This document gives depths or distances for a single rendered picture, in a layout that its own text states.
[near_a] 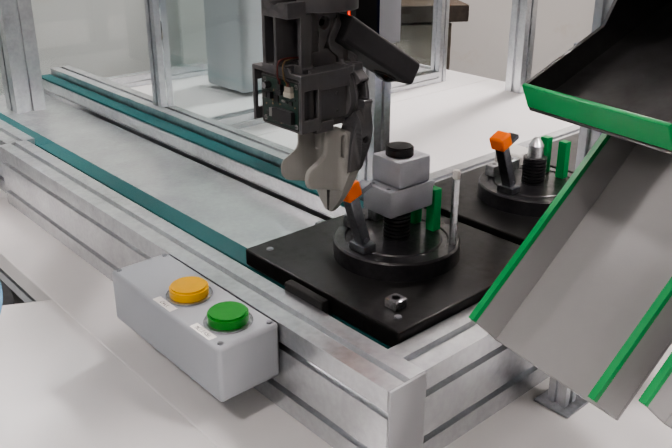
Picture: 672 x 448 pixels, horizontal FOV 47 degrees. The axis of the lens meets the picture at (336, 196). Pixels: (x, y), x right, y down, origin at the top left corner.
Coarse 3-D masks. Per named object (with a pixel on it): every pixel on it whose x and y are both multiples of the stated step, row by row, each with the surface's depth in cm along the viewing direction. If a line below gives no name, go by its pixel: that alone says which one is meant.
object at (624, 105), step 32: (640, 0) 63; (608, 32) 62; (640, 32) 63; (576, 64) 61; (608, 64) 61; (640, 64) 59; (544, 96) 58; (576, 96) 59; (608, 96) 58; (640, 96) 56; (608, 128) 54; (640, 128) 51
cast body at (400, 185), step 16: (400, 144) 83; (384, 160) 82; (400, 160) 81; (416, 160) 81; (384, 176) 82; (400, 176) 81; (416, 176) 82; (368, 192) 83; (384, 192) 81; (400, 192) 81; (416, 192) 83; (432, 192) 85; (368, 208) 84; (384, 208) 82; (400, 208) 82; (416, 208) 84
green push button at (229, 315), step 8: (216, 304) 76; (224, 304) 76; (232, 304) 76; (240, 304) 76; (208, 312) 75; (216, 312) 74; (224, 312) 74; (232, 312) 74; (240, 312) 74; (248, 312) 75; (208, 320) 74; (216, 320) 73; (224, 320) 73; (232, 320) 73; (240, 320) 73; (248, 320) 75; (216, 328) 73; (224, 328) 73; (232, 328) 73
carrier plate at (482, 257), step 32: (320, 224) 94; (448, 224) 94; (256, 256) 86; (288, 256) 86; (320, 256) 86; (480, 256) 86; (320, 288) 79; (352, 288) 79; (384, 288) 79; (416, 288) 79; (448, 288) 79; (480, 288) 79; (352, 320) 76; (384, 320) 73; (416, 320) 73
